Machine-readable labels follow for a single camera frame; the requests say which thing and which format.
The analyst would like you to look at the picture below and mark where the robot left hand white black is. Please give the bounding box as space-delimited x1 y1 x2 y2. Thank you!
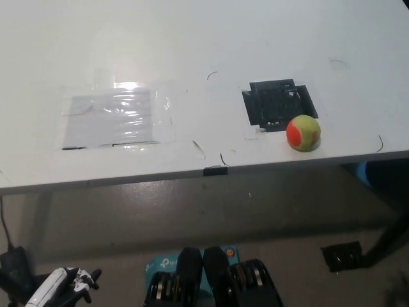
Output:
24 266 103 307

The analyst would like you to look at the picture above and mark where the small yellow orange tennis ball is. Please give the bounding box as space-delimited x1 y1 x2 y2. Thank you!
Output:
286 114 321 152

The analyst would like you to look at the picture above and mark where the black power adapter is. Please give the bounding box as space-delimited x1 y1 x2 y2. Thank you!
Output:
0 245 33 288

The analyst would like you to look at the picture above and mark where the small black tape strip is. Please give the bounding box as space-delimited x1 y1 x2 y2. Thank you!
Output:
202 166 229 177

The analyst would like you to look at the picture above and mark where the clear plastic film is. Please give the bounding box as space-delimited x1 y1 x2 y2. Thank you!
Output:
59 82 178 152

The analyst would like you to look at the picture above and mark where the black floor tape patch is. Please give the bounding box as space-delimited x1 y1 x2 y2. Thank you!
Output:
320 241 365 274

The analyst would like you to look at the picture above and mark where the blue object under table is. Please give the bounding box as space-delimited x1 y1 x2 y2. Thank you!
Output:
357 162 372 187

